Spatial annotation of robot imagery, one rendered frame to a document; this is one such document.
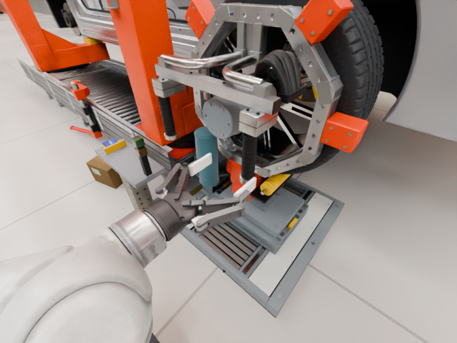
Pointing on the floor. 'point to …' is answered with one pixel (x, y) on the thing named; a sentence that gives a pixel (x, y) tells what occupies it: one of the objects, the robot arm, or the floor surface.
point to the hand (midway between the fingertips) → (228, 171)
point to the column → (143, 193)
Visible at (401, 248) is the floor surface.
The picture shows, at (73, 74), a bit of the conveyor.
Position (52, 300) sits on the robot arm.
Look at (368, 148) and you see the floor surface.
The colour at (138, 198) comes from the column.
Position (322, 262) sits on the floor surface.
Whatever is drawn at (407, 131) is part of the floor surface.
